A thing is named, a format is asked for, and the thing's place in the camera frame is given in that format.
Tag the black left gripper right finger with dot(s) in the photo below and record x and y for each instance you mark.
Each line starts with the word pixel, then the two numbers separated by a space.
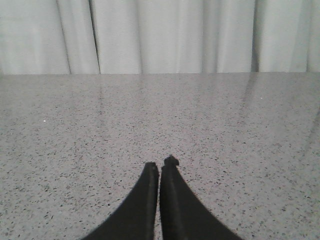
pixel 183 216

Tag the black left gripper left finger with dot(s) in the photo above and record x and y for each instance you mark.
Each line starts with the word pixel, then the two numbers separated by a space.
pixel 134 219

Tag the pale grey curtain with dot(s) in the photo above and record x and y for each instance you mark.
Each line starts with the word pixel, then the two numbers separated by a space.
pixel 158 36

